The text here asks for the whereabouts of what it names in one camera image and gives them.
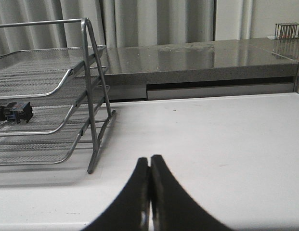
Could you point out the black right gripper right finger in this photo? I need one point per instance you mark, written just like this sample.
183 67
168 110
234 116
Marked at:
173 208

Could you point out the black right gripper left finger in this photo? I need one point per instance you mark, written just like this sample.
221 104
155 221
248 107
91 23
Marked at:
130 209

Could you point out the silver mesh tray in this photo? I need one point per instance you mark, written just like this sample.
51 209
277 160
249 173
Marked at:
51 114
41 73
42 149

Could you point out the red emergency stop button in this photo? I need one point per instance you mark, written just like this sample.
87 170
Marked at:
16 111

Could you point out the grey stone counter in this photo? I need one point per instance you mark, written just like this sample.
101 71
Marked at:
203 69

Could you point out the white curtain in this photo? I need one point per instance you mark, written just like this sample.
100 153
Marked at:
126 23

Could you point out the silver rack frame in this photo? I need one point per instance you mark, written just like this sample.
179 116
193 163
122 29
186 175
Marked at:
92 79

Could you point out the small wire rack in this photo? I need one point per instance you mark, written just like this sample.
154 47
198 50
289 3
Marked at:
286 31

